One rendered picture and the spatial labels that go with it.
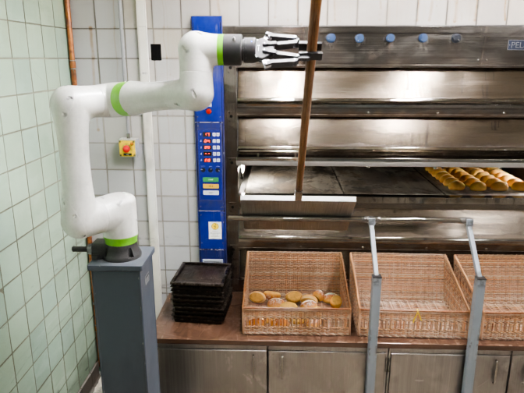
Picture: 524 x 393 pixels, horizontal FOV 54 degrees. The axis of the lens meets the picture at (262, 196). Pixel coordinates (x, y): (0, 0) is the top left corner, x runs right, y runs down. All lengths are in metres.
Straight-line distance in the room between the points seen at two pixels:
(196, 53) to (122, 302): 0.99
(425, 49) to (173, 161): 1.49
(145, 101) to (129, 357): 1.01
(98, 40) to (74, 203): 1.34
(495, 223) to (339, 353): 1.19
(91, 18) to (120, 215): 1.37
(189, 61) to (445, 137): 1.78
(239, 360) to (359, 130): 1.38
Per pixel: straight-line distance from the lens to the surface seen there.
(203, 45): 1.58
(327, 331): 2.70
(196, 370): 2.79
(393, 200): 3.00
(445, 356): 2.82
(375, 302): 2.54
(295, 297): 2.98
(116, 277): 2.02
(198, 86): 1.56
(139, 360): 2.16
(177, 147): 2.93
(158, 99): 1.68
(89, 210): 1.87
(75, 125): 1.80
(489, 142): 3.07
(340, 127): 2.89
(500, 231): 3.23
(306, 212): 2.56
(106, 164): 3.06
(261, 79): 2.85
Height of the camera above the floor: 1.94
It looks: 15 degrees down
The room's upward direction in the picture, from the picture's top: straight up
